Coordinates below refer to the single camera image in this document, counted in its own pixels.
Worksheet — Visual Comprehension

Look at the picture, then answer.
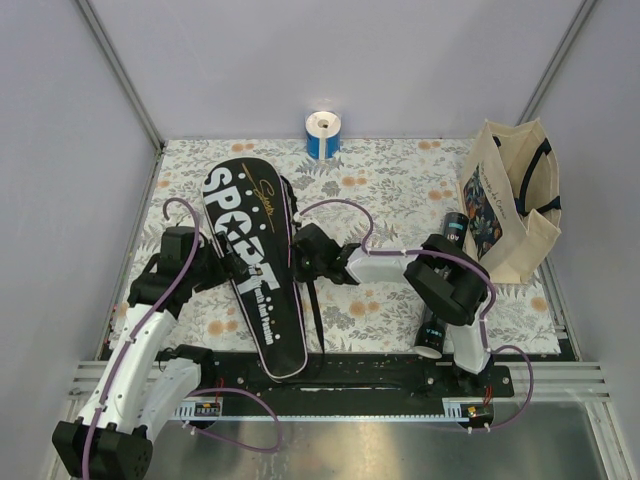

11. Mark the blue white tape roll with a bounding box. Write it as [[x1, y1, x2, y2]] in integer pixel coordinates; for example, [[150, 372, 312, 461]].
[[305, 111, 342, 160]]

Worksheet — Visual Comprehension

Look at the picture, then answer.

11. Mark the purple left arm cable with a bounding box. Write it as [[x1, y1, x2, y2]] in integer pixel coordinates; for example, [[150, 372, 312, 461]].
[[82, 197, 284, 480]]

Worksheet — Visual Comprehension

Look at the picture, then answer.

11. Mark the black sport racket cover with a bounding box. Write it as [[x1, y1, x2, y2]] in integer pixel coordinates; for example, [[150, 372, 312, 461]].
[[202, 157, 309, 381]]

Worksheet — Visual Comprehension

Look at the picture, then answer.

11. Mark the beige canvas tote bag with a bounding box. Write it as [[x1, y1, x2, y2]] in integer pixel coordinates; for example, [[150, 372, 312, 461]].
[[459, 119, 562, 284]]

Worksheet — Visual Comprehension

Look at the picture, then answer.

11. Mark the black shuttlecock tube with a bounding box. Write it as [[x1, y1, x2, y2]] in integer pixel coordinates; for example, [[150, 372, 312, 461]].
[[413, 212, 469, 360]]

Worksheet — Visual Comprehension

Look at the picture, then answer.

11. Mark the aluminium frame rail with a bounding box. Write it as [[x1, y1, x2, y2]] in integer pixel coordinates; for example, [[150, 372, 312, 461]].
[[67, 359, 614, 426]]

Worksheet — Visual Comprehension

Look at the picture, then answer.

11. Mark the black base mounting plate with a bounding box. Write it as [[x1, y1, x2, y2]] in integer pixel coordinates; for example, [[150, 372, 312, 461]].
[[159, 349, 515, 402]]

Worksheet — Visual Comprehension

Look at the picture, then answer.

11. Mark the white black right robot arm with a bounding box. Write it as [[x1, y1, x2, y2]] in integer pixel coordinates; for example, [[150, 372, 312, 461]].
[[292, 224, 496, 396]]

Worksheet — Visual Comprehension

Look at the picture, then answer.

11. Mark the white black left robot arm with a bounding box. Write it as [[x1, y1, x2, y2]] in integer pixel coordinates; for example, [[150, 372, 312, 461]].
[[52, 226, 247, 479]]

